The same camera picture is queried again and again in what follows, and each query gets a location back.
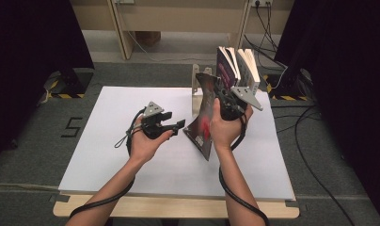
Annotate black curtain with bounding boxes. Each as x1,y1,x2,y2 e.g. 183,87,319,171
273,0,380,225
0,0,96,166

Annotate brown cardboard box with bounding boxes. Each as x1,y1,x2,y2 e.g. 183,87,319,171
135,30,163,47

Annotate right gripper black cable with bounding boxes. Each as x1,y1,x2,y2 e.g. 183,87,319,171
218,112,271,226

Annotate white wall socket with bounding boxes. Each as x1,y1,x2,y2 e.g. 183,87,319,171
251,0,274,8

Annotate person's right hand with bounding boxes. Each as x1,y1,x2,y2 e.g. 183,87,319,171
209,97,255,152

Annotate black cable bundle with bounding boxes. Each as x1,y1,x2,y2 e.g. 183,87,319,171
244,0,290,71

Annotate black corner bracket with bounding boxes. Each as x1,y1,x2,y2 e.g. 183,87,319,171
285,201,309,212
48,193,70,203

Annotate purple magazine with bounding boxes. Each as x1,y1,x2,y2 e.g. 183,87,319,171
215,45,237,92
225,46,243,89

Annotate black stand base striped tape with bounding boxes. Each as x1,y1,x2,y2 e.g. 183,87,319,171
262,67,316,102
37,67,96,105

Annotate person's left hand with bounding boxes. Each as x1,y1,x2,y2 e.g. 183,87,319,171
129,117,175,165

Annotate wooden expandable book rack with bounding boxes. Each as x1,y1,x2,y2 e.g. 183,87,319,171
191,63,214,118

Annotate white book with picture grid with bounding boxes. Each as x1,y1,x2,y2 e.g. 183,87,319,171
236,48,261,95

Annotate white board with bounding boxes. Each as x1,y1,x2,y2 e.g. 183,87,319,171
57,86,296,202

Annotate short black floor cables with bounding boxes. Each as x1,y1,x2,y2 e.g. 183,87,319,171
270,104,324,135

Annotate long black floor cable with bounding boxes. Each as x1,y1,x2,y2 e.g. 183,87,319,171
293,105,357,226

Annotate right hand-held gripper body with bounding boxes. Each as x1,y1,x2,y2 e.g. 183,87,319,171
218,86,264,122

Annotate black magazine with red print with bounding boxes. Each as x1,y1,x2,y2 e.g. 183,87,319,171
182,72,223,162

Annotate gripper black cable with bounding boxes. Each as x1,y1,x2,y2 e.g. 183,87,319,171
218,112,271,226
69,107,149,220

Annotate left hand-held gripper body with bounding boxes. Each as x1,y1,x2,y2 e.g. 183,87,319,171
140,101,172,140

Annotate beige desk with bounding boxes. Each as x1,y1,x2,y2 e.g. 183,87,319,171
69,0,296,62

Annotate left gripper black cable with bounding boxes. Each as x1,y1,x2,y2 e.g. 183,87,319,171
69,107,149,220

